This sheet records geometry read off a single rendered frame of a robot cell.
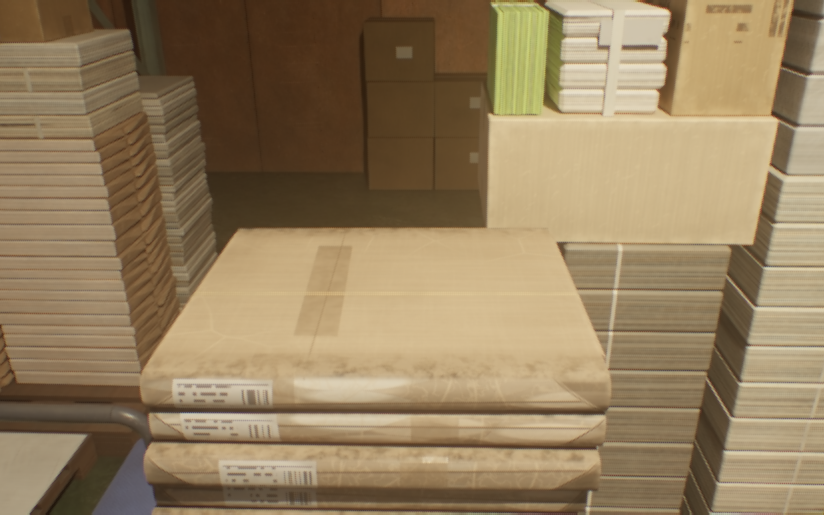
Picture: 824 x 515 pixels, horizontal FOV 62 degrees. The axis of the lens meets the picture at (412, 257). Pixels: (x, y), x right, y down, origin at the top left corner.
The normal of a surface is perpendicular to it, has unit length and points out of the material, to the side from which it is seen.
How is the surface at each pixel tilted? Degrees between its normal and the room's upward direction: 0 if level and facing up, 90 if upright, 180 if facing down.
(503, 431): 90
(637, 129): 91
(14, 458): 0
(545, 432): 90
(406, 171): 90
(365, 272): 0
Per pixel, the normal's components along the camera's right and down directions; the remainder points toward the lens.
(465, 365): -0.01, -0.91
